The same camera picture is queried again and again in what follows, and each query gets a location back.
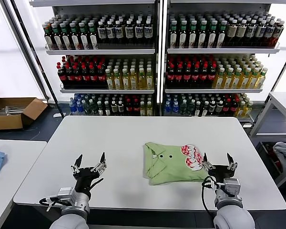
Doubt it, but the red tea bottle white label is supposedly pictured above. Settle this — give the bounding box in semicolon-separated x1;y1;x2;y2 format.
272;21;285;48

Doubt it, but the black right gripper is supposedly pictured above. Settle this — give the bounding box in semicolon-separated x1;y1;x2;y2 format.
201;152;239;185

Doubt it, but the clear plastic packaging bundle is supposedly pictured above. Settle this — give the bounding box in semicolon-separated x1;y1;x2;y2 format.
3;105;24;117

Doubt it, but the open cardboard box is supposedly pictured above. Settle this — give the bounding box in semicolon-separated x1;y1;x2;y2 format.
0;97;49;131

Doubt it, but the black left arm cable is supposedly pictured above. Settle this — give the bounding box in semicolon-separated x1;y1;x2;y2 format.
39;195;62;212

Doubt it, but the grey framed side table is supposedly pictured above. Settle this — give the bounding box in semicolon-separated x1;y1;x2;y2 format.
249;92;286;187

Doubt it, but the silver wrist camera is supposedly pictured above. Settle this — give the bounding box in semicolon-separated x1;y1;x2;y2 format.
56;187;75;204
222;177;242;198

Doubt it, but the dark bottle with beige label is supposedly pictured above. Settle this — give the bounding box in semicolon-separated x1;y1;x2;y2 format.
237;20;248;46
227;20;239;47

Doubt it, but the dark bottle with blue label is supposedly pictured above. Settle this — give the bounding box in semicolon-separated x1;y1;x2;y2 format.
125;20;134;44
255;21;266;46
115;21;124;44
97;21;107;44
134;20;144;44
245;20;257;46
264;21;275;47
143;19;153;44
106;21;116;44

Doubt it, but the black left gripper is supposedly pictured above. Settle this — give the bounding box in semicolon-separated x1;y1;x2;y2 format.
70;151;108;194

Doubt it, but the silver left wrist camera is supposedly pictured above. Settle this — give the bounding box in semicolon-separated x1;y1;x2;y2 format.
56;187;75;204

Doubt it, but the light green polo shirt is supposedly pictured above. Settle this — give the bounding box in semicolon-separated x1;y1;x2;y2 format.
142;142;209;186

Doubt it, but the green-capped dark drink bottle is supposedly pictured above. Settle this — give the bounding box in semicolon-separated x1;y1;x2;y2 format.
78;21;89;51
87;21;98;50
43;23;54;51
169;21;179;48
179;21;188;48
198;21;208;48
69;22;80;51
59;22;72;51
51;23;62;51
188;21;198;48
208;21;218;48
217;21;228;48

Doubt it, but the white side table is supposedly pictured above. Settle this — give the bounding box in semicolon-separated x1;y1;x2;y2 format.
0;140;48;229

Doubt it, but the white metal shelf rack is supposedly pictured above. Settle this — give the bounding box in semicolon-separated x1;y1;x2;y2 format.
163;0;282;122
29;0;163;118

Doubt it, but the red object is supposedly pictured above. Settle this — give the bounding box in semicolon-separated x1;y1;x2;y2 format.
265;143;283;169

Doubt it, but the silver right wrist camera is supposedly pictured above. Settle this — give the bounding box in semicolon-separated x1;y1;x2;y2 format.
222;177;242;198

